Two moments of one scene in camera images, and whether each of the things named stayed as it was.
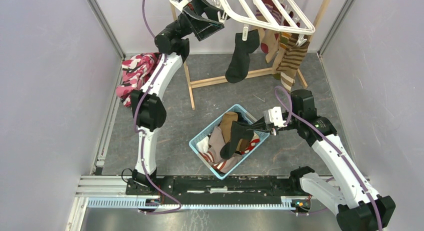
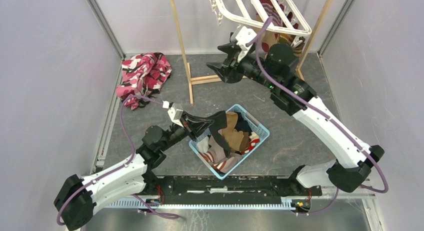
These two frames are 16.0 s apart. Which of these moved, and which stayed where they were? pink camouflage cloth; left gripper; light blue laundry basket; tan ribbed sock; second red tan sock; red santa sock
Moved: left gripper
Stayed: pink camouflage cloth; red santa sock; tan ribbed sock; second red tan sock; light blue laundry basket
